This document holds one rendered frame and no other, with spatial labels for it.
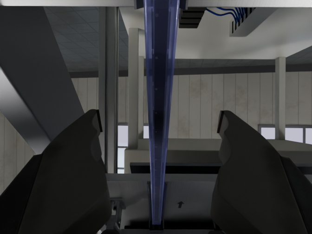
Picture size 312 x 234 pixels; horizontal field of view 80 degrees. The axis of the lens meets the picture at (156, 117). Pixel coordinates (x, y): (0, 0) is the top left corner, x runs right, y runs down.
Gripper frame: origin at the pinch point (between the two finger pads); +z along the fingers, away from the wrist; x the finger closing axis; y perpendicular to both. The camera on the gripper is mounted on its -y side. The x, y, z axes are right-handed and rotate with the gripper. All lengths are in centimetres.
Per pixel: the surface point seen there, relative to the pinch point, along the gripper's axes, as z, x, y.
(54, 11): 172, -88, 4
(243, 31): 45, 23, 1
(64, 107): 3.1, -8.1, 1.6
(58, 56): 4.4, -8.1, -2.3
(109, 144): 23.4, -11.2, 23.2
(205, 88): 303, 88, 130
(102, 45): 36.0, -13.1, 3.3
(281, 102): 65, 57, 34
